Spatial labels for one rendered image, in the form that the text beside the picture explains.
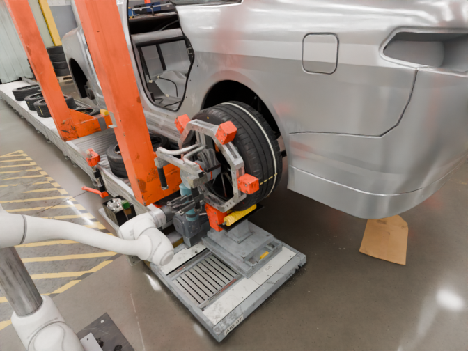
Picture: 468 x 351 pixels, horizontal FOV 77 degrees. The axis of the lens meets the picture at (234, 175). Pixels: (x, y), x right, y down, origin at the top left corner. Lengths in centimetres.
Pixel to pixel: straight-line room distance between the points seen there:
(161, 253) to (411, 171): 106
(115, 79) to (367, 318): 201
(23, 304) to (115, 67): 122
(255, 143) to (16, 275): 117
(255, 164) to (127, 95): 86
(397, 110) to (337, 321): 129
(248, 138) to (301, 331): 115
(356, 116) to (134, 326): 175
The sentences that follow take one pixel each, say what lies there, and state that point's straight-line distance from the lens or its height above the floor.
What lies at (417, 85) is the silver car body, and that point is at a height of 137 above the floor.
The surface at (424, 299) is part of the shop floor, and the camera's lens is 230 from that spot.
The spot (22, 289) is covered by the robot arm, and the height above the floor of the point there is 79.
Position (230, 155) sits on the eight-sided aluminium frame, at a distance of 153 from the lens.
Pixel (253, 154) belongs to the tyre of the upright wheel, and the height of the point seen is 99.
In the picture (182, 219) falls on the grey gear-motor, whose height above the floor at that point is 40.
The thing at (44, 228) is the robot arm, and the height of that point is 107.
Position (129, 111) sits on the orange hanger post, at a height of 118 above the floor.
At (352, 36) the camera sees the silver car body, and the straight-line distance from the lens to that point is 128.
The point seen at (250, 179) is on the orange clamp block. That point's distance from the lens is 154.
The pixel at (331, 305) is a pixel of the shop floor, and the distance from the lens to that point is 211.
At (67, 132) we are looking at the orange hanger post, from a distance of 386.
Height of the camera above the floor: 166
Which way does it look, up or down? 29 degrees down
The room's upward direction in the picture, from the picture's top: 6 degrees counter-clockwise
